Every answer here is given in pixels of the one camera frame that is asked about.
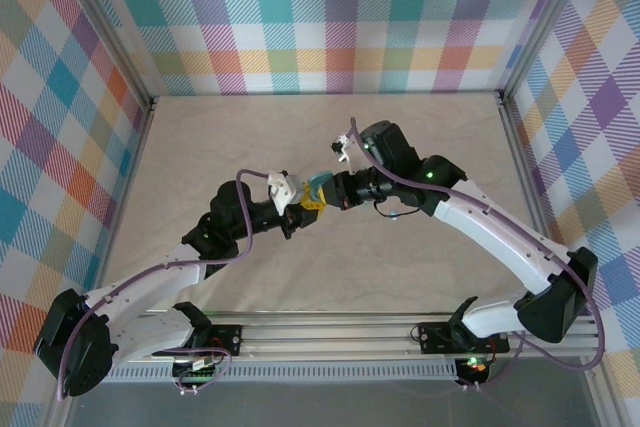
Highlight controller board green terminals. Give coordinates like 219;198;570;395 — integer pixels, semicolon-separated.
171;354;224;384

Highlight controller board with lit LED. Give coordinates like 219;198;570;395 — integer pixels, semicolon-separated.
458;355;490;374

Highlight thin black cable loop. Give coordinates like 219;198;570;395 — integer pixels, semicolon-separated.
373;200;407;222

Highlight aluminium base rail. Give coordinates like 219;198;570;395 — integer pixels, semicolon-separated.
137;309;604;363

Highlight small black mount plate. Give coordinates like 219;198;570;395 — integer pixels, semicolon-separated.
207;324;245;354

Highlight grey slotted cable duct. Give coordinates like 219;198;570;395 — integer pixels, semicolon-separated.
107;364;460;384

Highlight long black mount plate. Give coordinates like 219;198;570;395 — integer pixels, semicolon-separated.
417;320;511;354

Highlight aluminium frame post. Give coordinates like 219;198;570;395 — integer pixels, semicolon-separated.
49;0;157;111
497;0;604;106

